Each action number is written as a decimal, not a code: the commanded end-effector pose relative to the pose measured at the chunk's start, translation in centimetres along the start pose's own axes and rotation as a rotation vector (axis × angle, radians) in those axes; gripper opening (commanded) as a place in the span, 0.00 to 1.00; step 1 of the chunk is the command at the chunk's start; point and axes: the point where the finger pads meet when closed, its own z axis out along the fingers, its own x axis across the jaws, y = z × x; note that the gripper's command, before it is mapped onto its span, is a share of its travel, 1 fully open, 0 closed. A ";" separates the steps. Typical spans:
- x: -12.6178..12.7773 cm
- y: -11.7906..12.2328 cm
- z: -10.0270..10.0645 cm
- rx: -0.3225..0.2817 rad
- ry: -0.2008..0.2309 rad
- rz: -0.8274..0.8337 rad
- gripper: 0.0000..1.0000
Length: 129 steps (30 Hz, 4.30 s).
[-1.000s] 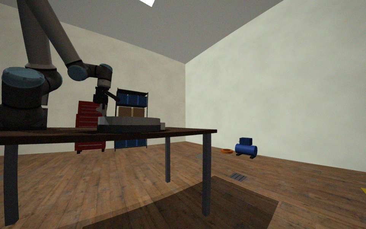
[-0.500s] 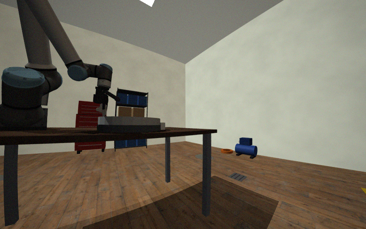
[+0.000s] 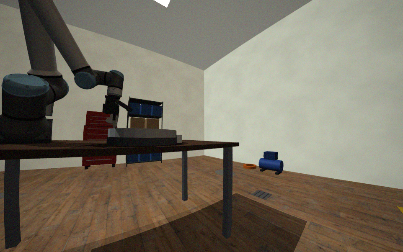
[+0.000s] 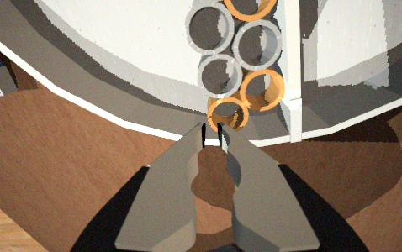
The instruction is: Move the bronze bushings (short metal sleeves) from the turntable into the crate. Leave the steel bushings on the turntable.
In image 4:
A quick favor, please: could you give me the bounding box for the grey metal ring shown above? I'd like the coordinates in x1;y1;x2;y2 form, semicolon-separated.
230;19;283;71
197;50;243;98
184;1;235;55

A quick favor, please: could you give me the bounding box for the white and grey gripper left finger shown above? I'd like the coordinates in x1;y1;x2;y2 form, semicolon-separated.
70;123;206;252

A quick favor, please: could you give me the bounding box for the bronze bushing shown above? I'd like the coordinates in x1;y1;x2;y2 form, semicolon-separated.
238;66;284;111
208;91;249;132
222;0;276;22

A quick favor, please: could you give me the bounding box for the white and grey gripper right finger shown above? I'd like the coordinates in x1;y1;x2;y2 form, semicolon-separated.
217;122;370;252

